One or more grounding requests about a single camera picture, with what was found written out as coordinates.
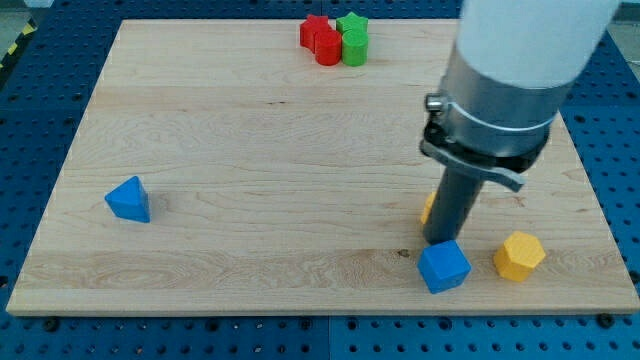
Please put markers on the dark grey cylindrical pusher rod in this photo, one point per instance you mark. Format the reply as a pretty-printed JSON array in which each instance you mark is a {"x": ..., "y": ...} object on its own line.
[{"x": 454, "y": 199}]

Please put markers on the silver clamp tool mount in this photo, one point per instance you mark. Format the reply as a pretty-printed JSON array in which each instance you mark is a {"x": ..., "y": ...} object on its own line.
[{"x": 487, "y": 129}]

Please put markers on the blue cube block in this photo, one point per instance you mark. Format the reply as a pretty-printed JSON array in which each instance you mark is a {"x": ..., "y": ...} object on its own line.
[{"x": 443, "y": 266}]

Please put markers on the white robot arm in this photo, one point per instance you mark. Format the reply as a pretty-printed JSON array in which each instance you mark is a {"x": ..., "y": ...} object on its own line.
[{"x": 512, "y": 65}]

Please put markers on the yellow block behind rod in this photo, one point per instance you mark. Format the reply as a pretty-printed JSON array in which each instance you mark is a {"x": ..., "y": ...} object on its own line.
[{"x": 427, "y": 207}]

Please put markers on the yellow hexagon block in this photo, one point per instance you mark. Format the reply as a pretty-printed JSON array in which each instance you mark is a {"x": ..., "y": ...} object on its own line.
[{"x": 518, "y": 256}]

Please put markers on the green cylinder block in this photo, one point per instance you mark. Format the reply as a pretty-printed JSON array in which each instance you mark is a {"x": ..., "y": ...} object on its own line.
[{"x": 354, "y": 47}]

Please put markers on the green star block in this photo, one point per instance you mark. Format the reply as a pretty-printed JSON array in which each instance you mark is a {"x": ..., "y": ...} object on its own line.
[{"x": 351, "y": 21}]

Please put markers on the red cylinder block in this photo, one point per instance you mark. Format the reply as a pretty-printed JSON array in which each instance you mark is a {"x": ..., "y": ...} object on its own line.
[{"x": 328, "y": 47}]

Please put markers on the red star block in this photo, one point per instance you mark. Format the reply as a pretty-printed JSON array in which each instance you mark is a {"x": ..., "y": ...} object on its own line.
[{"x": 310, "y": 27}]

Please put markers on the light wooden board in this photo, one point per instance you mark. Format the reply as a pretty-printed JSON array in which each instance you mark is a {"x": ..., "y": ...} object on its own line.
[{"x": 278, "y": 186}]

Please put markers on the blue triangle block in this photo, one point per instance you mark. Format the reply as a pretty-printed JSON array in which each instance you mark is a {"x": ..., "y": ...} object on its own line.
[{"x": 130, "y": 201}]

